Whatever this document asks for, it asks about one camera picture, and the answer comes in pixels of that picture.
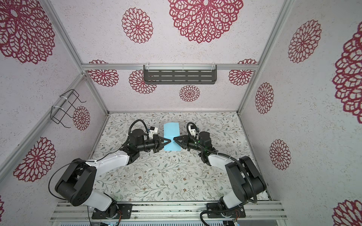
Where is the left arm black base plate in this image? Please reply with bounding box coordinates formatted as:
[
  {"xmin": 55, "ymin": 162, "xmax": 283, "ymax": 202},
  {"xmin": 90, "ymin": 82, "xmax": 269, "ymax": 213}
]
[{"xmin": 91, "ymin": 203, "xmax": 133, "ymax": 219}]

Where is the aluminium front rail frame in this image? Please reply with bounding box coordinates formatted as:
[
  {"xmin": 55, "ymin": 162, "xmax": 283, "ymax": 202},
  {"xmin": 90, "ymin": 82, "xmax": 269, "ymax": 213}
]
[{"xmin": 49, "ymin": 201, "xmax": 288, "ymax": 223}]

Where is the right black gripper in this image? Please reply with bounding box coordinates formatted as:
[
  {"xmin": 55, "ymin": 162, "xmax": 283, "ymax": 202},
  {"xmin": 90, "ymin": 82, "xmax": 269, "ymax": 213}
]
[{"xmin": 175, "ymin": 136, "xmax": 205, "ymax": 154}]

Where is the black wire wall rack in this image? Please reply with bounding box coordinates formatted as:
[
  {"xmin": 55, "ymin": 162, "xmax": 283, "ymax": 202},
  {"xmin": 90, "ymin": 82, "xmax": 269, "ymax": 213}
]
[{"xmin": 50, "ymin": 89, "xmax": 86, "ymax": 129}]

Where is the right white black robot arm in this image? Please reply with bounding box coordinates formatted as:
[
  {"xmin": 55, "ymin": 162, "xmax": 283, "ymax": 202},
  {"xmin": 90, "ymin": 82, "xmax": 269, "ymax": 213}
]
[{"xmin": 173, "ymin": 131, "xmax": 266, "ymax": 210}]

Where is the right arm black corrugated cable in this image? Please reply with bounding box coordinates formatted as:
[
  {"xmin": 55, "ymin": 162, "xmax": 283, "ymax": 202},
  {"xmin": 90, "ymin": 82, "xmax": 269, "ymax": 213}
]
[{"xmin": 186, "ymin": 121, "xmax": 258, "ymax": 204}]

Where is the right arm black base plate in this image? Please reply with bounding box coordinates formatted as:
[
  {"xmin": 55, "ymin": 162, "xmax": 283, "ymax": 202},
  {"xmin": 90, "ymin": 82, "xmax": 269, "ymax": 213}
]
[{"xmin": 206, "ymin": 202, "xmax": 246, "ymax": 218}]

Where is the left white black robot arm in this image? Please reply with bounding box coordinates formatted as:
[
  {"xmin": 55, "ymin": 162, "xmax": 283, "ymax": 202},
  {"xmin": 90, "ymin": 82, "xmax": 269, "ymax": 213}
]
[{"xmin": 55, "ymin": 127, "xmax": 171, "ymax": 218}]

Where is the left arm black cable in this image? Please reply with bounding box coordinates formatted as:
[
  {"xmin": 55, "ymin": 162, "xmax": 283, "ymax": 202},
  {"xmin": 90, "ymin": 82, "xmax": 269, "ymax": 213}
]
[{"xmin": 48, "ymin": 119, "xmax": 150, "ymax": 201}]

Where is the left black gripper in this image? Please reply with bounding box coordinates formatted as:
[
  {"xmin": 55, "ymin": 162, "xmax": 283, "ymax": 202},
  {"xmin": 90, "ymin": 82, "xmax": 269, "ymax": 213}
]
[{"xmin": 138, "ymin": 134, "xmax": 171, "ymax": 153}]

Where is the light blue square paper sheet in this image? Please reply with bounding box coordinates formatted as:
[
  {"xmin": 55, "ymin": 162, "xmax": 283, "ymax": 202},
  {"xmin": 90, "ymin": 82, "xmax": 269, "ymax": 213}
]
[{"xmin": 164, "ymin": 122, "xmax": 181, "ymax": 152}]

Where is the dark grey slotted wall shelf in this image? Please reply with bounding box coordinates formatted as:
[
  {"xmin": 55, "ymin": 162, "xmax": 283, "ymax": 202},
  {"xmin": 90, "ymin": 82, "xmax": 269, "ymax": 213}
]
[{"xmin": 143, "ymin": 65, "xmax": 217, "ymax": 85}]

